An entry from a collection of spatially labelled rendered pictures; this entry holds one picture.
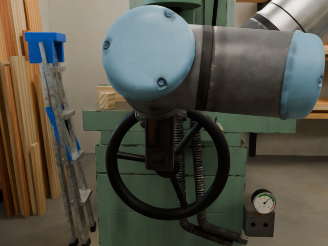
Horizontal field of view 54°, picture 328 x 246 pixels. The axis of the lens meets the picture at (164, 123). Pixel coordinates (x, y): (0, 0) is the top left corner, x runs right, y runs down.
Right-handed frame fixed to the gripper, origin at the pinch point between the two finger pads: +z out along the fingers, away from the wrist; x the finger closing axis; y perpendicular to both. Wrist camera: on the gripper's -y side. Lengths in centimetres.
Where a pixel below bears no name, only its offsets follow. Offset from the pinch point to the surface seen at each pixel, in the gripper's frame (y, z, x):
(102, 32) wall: 123, 237, 76
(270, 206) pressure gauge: -19.1, 26.0, -28.0
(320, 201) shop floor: -32, 180, -106
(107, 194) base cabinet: -17.6, 32.1, 18.2
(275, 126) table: 2.8, 24.6, -29.5
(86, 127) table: 2.0, 24.9, 23.5
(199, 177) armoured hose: -11.4, 16.9, -8.4
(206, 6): 48, 44, -12
